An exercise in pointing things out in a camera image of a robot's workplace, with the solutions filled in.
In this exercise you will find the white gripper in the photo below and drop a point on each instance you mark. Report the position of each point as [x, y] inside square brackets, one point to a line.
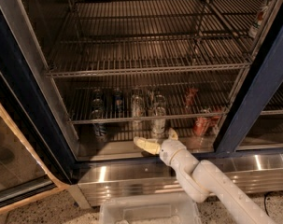
[169, 150]

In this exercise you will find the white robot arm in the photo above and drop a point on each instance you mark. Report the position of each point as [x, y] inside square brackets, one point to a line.
[199, 179]

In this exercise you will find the front red soda can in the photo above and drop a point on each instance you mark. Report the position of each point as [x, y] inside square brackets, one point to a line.
[206, 125]

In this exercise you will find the standalone blue pepsi can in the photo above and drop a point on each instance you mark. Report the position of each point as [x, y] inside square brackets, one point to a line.
[118, 100]

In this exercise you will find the middle blue pepsi can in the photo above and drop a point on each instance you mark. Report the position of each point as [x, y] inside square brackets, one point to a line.
[97, 104]

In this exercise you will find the stainless steel commercial fridge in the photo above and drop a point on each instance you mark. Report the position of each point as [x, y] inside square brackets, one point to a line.
[100, 169]

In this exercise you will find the open glass fridge door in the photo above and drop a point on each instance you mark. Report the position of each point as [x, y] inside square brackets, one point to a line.
[24, 176]

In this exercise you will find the rear red snack bag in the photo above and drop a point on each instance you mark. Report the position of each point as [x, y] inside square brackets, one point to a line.
[190, 96]

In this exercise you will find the clear plastic bin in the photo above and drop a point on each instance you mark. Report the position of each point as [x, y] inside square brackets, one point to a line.
[167, 208]

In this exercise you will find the white bottle red label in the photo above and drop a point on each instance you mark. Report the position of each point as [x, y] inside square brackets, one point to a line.
[256, 24]

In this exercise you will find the middle wire shelf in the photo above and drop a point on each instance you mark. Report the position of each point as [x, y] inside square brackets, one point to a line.
[214, 92]

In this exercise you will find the wire shelf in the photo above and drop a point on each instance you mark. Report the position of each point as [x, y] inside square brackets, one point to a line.
[123, 37]
[214, 92]

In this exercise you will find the blue sliding door frame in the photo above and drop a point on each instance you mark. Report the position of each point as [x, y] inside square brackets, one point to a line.
[261, 83]

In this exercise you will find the upper wire shelf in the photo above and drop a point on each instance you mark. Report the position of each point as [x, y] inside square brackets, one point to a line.
[123, 37]

